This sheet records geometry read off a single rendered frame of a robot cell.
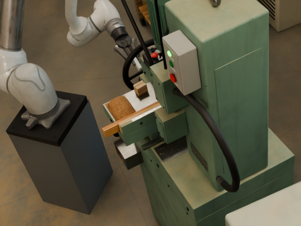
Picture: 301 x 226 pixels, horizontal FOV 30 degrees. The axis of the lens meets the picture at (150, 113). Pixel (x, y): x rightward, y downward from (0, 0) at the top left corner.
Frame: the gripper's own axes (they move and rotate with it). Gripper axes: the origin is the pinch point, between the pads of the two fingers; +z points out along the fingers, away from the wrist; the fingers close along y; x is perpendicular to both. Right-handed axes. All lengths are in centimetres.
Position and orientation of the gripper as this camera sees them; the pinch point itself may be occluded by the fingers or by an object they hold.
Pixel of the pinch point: (137, 64)
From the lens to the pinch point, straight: 271.1
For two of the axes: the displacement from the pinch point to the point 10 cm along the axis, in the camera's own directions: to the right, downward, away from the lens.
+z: 4.7, 8.0, -3.7
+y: 8.8, -4.2, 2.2
